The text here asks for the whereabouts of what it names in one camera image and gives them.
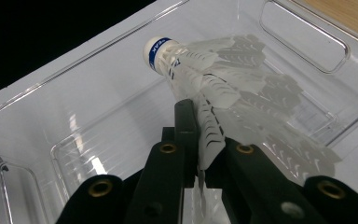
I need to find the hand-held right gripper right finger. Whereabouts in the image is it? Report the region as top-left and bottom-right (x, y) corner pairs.
(205, 138), (324, 224)

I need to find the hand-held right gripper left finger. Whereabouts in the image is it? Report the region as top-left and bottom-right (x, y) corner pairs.
(124, 98), (200, 224)

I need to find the clear plastic container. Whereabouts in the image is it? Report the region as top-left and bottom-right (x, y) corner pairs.
(0, 0), (358, 224)

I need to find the white shuttlecock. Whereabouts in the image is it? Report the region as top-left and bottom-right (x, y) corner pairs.
(195, 34), (304, 132)
(143, 35), (241, 110)

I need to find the white board sheet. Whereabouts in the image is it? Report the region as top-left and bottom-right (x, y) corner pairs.
(0, 0), (358, 206)

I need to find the wooden table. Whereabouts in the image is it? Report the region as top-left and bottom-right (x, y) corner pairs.
(302, 0), (358, 45)

